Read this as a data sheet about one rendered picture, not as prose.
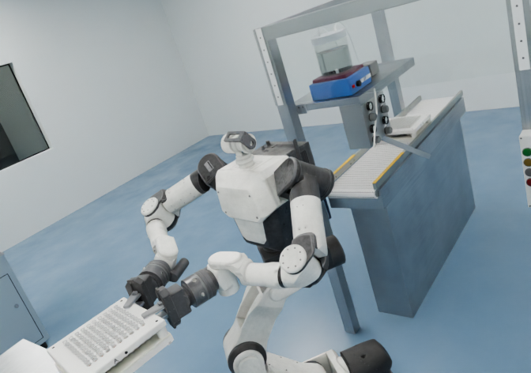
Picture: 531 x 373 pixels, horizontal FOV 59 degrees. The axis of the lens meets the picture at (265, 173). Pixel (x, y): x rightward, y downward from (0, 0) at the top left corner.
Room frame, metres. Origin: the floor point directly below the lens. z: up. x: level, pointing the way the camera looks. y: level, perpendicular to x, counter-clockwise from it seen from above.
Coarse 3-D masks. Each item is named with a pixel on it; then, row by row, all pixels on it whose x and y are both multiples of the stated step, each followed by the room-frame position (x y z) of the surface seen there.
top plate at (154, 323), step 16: (112, 304) 1.25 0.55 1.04; (96, 320) 1.19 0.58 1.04; (144, 320) 1.11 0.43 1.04; (160, 320) 1.08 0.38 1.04; (96, 336) 1.11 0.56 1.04; (128, 336) 1.06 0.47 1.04; (144, 336) 1.04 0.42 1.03; (48, 352) 1.11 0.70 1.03; (64, 352) 1.08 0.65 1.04; (112, 352) 1.01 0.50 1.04; (128, 352) 1.01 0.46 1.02; (64, 368) 1.02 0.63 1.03; (80, 368) 0.99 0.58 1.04; (96, 368) 0.97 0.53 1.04
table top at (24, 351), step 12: (12, 348) 1.53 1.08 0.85; (24, 348) 1.50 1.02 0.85; (36, 348) 1.47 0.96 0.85; (0, 360) 1.47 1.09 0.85; (12, 360) 1.44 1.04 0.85; (24, 360) 1.42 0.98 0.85; (36, 360) 1.39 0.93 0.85; (48, 360) 1.37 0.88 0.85; (0, 372) 1.39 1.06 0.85; (12, 372) 1.37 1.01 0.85; (24, 372) 1.35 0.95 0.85; (36, 372) 1.33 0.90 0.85; (48, 372) 1.30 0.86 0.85
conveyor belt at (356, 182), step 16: (416, 112) 2.84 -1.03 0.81; (432, 112) 2.74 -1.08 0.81; (384, 144) 2.47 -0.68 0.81; (368, 160) 2.30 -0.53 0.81; (384, 160) 2.23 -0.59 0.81; (352, 176) 2.16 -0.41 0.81; (368, 176) 2.10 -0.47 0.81; (336, 192) 2.06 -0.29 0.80; (352, 192) 2.00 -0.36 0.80; (368, 192) 1.95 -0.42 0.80
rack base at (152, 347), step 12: (156, 336) 1.09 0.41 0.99; (168, 336) 1.08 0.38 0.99; (144, 348) 1.06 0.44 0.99; (156, 348) 1.05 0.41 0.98; (132, 360) 1.02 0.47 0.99; (144, 360) 1.03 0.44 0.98; (60, 372) 1.10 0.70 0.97; (108, 372) 1.00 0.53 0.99; (120, 372) 0.99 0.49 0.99; (132, 372) 1.00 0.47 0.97
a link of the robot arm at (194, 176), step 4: (192, 172) 1.70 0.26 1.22; (196, 172) 1.67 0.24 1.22; (192, 176) 1.67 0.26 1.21; (196, 176) 1.66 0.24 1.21; (200, 176) 1.67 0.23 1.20; (192, 180) 1.66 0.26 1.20; (196, 180) 1.65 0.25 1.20; (200, 180) 1.66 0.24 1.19; (196, 184) 1.65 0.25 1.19; (200, 184) 1.65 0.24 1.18; (204, 184) 1.67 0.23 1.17; (196, 188) 1.65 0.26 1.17; (200, 188) 1.65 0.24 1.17; (204, 188) 1.66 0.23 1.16; (208, 188) 1.68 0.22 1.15; (200, 192) 1.65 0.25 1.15; (204, 192) 1.66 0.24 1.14
